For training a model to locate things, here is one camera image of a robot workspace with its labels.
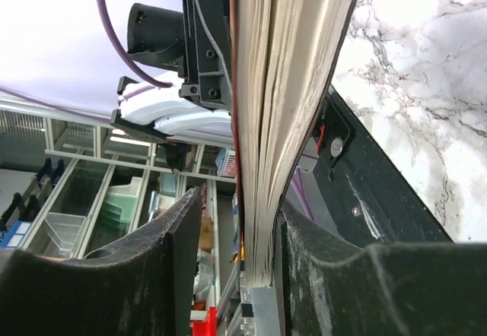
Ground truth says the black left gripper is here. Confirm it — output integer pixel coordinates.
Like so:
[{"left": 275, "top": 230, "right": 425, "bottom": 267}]
[{"left": 127, "top": 0, "right": 232, "bottom": 110}]

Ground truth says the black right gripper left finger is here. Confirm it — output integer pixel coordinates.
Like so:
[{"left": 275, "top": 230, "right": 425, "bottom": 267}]
[{"left": 1, "top": 188, "right": 201, "bottom": 335}]

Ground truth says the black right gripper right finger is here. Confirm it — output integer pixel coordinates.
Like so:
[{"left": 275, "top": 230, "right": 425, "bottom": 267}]
[{"left": 275, "top": 204, "right": 486, "bottom": 335}]

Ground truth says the dark three days book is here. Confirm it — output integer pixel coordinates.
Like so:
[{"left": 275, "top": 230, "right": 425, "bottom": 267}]
[{"left": 231, "top": 0, "right": 357, "bottom": 287}]

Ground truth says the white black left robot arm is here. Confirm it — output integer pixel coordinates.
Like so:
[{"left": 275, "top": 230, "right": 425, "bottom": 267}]
[{"left": 112, "top": 0, "right": 234, "bottom": 147}]

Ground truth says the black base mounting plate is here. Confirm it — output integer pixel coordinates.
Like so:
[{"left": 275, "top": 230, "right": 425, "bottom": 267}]
[{"left": 296, "top": 84, "right": 454, "bottom": 249}]

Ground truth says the background storage shelving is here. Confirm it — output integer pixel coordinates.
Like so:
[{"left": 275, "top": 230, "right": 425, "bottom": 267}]
[{"left": 0, "top": 98, "right": 244, "bottom": 336}]

